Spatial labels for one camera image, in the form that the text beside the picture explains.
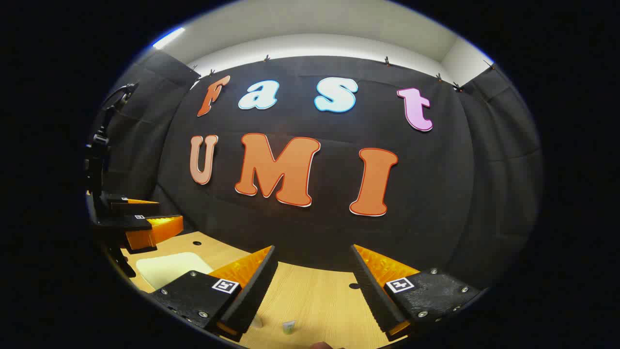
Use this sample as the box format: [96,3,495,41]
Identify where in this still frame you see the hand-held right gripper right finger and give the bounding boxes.
[350,244,481,342]

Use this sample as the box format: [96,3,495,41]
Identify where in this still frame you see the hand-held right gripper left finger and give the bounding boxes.
[150,245,280,342]

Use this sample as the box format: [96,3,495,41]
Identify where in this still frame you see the pale yellow suitcase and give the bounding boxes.
[136,252,215,290]

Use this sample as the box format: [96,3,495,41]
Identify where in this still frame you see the black backdrop cloth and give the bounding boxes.
[86,48,543,291]

